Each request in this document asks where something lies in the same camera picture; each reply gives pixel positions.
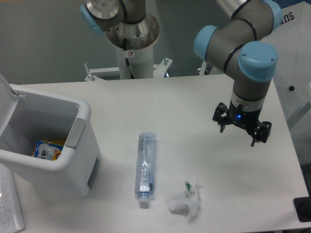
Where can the black device at edge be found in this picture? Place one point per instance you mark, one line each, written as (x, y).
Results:
(303, 208)

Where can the clear plastic bottle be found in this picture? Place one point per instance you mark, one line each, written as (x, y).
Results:
(145, 170)

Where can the white plastic trash can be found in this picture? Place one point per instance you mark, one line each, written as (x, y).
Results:
(48, 139)

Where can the white tissue wrapper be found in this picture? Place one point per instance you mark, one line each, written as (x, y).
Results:
(185, 203)

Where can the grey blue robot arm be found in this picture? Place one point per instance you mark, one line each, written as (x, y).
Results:
(236, 49)

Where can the white umbrella with lettering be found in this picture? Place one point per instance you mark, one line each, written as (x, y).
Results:
(292, 40)

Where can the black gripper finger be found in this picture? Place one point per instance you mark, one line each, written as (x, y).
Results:
(221, 116)
(259, 131)

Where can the blue yellow snack packet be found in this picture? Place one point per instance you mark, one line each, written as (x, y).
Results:
(48, 149)

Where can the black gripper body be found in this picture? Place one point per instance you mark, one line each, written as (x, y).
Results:
(244, 119)

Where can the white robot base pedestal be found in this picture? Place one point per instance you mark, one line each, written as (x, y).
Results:
(134, 46)

